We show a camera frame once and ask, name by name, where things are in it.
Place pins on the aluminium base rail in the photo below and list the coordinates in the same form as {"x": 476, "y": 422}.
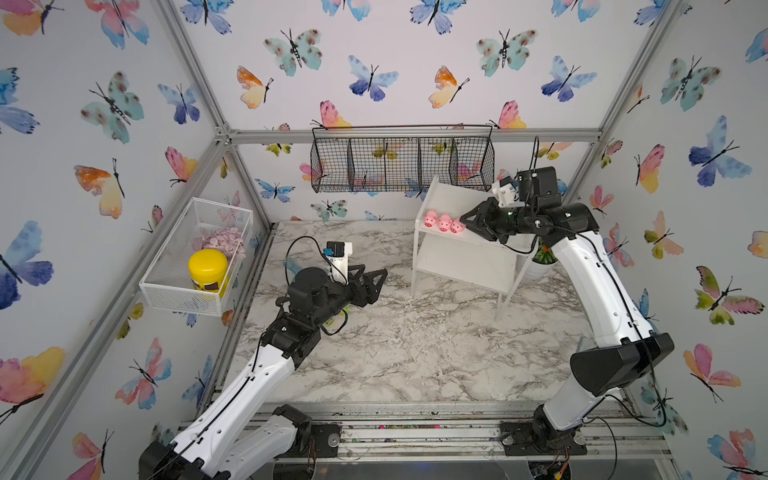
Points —
{"x": 611, "y": 446}

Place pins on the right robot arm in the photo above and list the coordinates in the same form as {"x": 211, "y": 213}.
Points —
{"x": 627, "y": 348}

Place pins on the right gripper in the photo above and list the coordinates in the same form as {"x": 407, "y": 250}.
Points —
{"x": 486, "y": 223}

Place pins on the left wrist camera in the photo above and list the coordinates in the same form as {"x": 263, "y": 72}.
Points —
{"x": 337, "y": 254}

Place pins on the teal plastic paddle plate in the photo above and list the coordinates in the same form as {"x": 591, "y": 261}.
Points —
{"x": 291, "y": 267}

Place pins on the pink round chips pile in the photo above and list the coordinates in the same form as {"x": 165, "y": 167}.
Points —
{"x": 228, "y": 241}

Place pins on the yellow lidded jar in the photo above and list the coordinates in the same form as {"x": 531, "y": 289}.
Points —
{"x": 207, "y": 270}

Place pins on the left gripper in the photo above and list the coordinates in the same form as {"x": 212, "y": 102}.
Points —
{"x": 367, "y": 295}

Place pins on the black wire wall basket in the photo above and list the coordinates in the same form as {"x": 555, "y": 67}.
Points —
{"x": 407, "y": 159}

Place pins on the white two-tier shelf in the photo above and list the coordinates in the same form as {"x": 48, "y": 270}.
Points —
{"x": 465, "y": 256}

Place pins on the white mesh wall basket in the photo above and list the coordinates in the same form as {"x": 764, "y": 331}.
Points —
{"x": 167, "y": 284}

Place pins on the pink pig toy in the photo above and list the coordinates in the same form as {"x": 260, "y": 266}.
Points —
{"x": 444, "y": 223}
{"x": 430, "y": 219}
{"x": 455, "y": 226}

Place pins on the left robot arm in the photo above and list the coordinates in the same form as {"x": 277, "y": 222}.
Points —
{"x": 215, "y": 446}

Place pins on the potted plant with flowers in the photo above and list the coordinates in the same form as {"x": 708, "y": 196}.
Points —
{"x": 542, "y": 263}

